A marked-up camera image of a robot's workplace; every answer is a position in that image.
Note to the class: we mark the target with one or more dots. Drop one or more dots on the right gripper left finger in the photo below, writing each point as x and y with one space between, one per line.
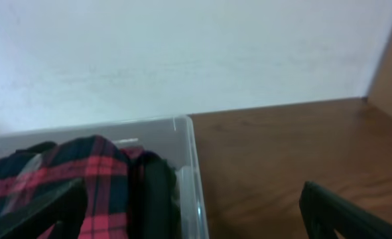
61 210

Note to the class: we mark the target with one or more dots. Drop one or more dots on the red plaid shirt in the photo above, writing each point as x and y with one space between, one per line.
30 173

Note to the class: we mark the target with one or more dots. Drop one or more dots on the large black garment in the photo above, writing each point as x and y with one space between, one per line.
152 211

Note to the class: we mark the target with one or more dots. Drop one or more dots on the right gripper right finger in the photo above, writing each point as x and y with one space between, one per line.
325 215

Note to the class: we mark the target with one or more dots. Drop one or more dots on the clear plastic storage bin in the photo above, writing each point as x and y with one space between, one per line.
172 138

